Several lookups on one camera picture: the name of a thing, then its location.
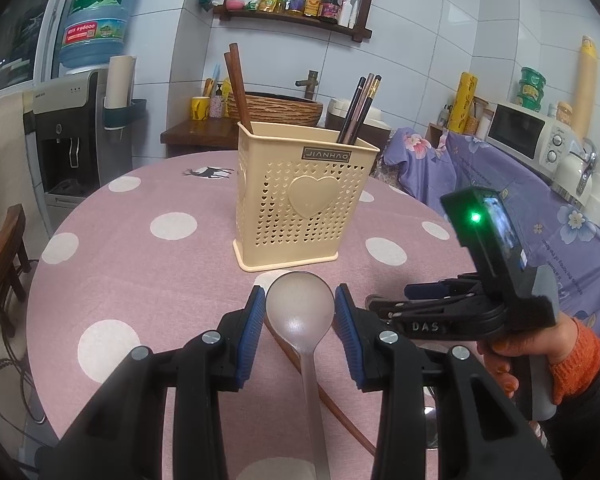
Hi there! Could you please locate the wooden framed mirror shelf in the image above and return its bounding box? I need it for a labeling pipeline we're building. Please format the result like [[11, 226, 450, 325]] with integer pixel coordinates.
[[213, 0, 387, 42]]

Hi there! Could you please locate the white framed window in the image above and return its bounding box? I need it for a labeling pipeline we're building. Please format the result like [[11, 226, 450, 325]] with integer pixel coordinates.
[[0, 0, 81, 101]]

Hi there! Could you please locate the person's right hand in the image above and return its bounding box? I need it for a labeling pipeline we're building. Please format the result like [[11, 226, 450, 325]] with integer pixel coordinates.
[[480, 317, 582, 396]]

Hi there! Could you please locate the white kettle with metal handle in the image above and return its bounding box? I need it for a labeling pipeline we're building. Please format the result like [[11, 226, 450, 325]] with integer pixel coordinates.
[[552, 137, 598, 198]]

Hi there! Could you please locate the dark brown chopstick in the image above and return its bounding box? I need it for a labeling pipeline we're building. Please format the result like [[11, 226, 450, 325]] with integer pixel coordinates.
[[343, 72, 375, 145]]

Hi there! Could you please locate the grey water dispenser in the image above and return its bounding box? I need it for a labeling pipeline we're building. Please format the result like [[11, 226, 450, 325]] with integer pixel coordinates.
[[22, 70, 136, 211]]

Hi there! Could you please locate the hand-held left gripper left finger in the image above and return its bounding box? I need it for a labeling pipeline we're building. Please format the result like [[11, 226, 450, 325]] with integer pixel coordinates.
[[37, 285, 267, 480]]

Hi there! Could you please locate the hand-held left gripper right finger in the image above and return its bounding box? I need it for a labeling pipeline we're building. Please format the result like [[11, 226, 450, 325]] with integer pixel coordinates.
[[333, 284, 563, 480]]

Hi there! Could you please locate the translucent pink plastic spoon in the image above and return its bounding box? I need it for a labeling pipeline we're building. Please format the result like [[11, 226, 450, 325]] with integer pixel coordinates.
[[265, 270, 336, 480]]

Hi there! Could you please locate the blue water jug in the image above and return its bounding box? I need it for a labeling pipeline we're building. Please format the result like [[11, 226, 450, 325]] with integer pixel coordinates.
[[60, 0, 143, 68]]

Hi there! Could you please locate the dark chopstick with yellow band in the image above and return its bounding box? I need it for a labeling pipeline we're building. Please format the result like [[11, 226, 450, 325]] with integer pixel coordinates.
[[351, 75, 382, 146]]

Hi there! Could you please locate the green instant noodle cup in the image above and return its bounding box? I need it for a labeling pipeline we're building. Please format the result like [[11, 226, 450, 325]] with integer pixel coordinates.
[[520, 66, 547, 90], [517, 85, 543, 111]]

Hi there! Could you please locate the wooden counter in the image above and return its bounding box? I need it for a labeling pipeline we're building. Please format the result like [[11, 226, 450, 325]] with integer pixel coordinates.
[[160, 119, 241, 158]]

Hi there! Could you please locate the teal cup holder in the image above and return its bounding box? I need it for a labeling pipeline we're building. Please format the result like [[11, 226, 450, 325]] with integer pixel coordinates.
[[102, 99, 148, 131]]

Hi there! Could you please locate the purple floral cloth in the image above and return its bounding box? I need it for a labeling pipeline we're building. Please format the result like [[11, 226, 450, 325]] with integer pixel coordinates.
[[370, 127, 600, 341]]

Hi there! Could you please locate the person's right forearm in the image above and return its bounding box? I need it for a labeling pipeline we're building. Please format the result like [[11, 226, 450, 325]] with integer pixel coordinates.
[[535, 317, 600, 480]]

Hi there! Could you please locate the pink polka dot tablecloth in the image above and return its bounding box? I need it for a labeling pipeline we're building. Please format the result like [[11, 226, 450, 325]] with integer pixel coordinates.
[[25, 150, 486, 480]]

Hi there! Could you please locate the woven brown wash basin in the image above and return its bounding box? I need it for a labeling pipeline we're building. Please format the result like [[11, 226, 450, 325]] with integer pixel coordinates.
[[228, 91, 325, 127]]

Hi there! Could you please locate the white paper cup stack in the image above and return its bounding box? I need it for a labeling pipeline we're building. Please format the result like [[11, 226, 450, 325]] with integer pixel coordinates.
[[104, 55, 137, 111]]

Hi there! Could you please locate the metal spoon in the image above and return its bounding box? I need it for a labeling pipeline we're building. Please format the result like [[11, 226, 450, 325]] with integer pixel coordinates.
[[422, 385, 442, 451]]

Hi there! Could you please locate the bronze faucet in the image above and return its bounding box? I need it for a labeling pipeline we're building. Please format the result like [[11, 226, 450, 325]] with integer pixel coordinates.
[[295, 70, 320, 101]]

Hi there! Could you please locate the wooden stool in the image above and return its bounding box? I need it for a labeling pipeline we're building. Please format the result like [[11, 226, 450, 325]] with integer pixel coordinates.
[[0, 203, 31, 338]]

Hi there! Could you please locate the white and brown rice cooker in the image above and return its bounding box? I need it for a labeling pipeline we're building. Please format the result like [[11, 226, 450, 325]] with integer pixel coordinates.
[[325, 98, 393, 133]]

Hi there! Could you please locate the beige perforated utensil holder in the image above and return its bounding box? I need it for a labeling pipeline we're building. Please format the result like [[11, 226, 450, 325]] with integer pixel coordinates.
[[232, 121, 381, 273]]

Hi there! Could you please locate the yellow roll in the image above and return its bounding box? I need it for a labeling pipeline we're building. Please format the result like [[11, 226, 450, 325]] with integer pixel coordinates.
[[450, 72, 477, 133]]

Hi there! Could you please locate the white microwave oven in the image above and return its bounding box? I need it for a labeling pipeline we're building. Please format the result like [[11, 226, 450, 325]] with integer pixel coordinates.
[[486, 101, 568, 178]]

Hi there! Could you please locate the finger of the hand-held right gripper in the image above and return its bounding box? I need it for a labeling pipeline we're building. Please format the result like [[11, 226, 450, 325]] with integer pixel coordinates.
[[365, 295, 481, 322], [404, 277, 483, 303]]

